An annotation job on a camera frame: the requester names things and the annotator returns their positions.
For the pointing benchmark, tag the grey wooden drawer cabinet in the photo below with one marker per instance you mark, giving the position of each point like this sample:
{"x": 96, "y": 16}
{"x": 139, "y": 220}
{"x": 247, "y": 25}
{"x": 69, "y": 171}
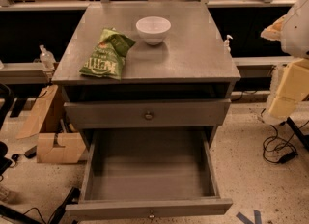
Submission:
{"x": 191, "y": 62}

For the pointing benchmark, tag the green chip bag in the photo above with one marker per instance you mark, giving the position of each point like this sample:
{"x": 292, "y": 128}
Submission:
{"x": 109, "y": 55}

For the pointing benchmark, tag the white pump bottle right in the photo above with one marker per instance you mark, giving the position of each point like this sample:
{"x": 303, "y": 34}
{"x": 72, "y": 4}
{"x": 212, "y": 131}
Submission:
{"x": 227, "y": 42}

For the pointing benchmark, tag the grey top drawer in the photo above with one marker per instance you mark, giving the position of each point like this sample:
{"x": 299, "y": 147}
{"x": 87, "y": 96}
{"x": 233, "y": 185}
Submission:
{"x": 151, "y": 113}

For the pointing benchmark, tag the white ceramic bowl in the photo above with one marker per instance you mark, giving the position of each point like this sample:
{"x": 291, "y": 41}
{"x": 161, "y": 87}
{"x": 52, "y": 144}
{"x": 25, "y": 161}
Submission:
{"x": 153, "y": 29}

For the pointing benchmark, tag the clear sanitizer bottle left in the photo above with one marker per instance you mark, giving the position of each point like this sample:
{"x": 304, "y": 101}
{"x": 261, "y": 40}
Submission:
{"x": 47, "y": 58}

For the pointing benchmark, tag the black power strip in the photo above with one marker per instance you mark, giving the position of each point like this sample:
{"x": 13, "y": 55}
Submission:
{"x": 57, "y": 215}

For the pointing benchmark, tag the black stand leg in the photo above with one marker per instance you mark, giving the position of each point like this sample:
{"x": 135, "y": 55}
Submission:
{"x": 304, "y": 139}

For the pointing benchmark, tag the cardboard box pieces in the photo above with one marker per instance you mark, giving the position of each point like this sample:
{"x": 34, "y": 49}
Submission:
{"x": 44, "y": 120}

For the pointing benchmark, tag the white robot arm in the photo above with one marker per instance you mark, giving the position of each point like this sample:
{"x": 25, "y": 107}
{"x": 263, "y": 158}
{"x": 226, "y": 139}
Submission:
{"x": 289, "y": 84}

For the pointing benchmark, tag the grey drawer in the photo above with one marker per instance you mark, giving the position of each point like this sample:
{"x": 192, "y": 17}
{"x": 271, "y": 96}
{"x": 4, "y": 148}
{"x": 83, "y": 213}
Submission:
{"x": 149, "y": 173}
{"x": 151, "y": 113}

